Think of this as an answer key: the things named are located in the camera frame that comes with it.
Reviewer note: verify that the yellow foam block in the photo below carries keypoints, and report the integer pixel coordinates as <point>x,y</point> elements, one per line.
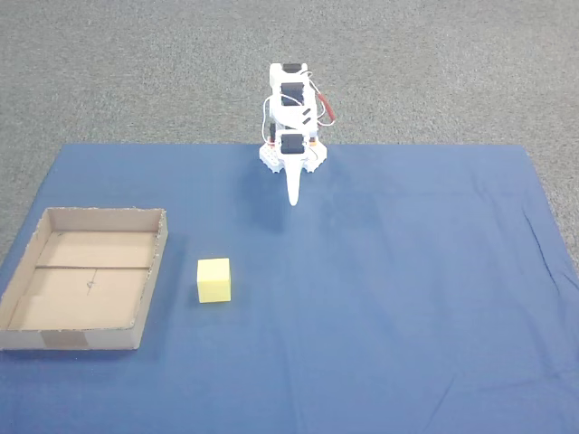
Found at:
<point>214,280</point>

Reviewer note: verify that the shallow cardboard box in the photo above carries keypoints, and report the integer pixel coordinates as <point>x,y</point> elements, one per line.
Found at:
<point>86,280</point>

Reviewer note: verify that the blue cloth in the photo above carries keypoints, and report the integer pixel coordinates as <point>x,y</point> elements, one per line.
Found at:
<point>362,294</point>

